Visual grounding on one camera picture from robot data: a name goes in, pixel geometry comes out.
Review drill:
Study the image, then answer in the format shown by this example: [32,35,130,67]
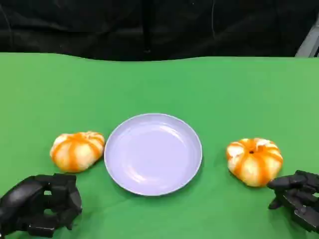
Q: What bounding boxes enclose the black backdrop curtain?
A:
[0,0,319,62]

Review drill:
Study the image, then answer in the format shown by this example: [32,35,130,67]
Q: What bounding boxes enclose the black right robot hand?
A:
[266,170,319,234]

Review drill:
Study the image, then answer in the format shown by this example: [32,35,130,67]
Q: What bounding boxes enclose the grey metal frame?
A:
[295,18,319,58]

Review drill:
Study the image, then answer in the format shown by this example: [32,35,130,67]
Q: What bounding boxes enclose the green table cloth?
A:
[0,52,319,239]

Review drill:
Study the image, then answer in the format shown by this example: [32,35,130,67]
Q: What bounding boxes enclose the lilac plate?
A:
[104,113,203,197]

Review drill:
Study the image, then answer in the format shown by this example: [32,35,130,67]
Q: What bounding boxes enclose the orange white toy bread roll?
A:
[49,131,106,174]
[226,137,284,188]

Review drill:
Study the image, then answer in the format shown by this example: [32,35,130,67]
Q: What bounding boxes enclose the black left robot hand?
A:
[0,173,83,239]

